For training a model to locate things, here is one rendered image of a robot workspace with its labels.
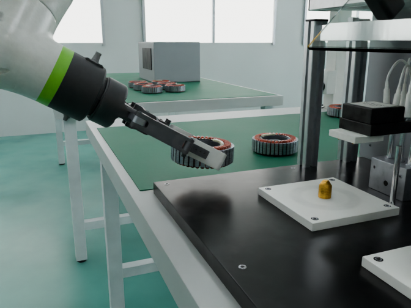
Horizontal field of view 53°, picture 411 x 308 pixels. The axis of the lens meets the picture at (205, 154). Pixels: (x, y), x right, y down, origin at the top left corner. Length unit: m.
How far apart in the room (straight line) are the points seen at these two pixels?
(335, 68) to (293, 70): 4.24
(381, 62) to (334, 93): 0.80
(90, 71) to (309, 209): 0.37
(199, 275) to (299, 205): 0.20
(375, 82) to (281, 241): 0.49
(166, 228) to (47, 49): 0.30
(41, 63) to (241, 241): 0.36
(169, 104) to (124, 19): 3.22
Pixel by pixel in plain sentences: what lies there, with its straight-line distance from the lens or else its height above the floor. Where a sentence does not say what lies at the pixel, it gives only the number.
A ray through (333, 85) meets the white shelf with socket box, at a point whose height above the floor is 0.85.
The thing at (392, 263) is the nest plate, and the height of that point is 0.78.
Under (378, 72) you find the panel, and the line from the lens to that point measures 0.93.
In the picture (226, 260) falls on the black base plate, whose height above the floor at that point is 0.77.
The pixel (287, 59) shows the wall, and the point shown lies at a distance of 5.88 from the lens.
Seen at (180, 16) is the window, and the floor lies 1.30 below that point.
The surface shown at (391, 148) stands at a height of 0.84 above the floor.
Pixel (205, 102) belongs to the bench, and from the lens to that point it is 1.97.
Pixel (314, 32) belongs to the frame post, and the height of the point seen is 1.03.
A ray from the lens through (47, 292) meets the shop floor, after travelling 1.94.
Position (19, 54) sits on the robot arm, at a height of 1.00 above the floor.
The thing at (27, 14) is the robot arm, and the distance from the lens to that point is 0.64.
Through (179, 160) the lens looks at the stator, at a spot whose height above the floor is 0.82.
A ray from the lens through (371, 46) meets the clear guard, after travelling 0.35.
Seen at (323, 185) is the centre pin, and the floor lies 0.80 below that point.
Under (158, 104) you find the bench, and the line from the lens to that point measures 1.90.
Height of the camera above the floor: 1.01
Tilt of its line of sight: 15 degrees down
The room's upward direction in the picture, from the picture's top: straight up
